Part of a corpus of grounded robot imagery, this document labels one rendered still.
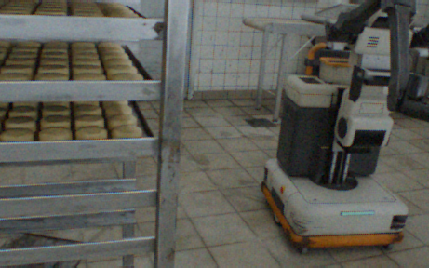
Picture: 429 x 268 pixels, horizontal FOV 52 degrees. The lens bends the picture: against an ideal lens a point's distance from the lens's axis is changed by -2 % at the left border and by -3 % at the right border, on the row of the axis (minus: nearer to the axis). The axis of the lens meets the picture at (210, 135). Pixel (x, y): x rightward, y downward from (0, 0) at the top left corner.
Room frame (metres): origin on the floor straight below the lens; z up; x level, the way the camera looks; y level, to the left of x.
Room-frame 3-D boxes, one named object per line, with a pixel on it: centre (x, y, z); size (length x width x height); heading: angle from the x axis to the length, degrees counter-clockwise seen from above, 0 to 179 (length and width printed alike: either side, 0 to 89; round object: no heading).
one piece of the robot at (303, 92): (2.41, -0.69, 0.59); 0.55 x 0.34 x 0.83; 101
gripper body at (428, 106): (1.24, -0.64, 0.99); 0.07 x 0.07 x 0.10; 56
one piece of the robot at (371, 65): (2.03, -0.76, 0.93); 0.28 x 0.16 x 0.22; 101
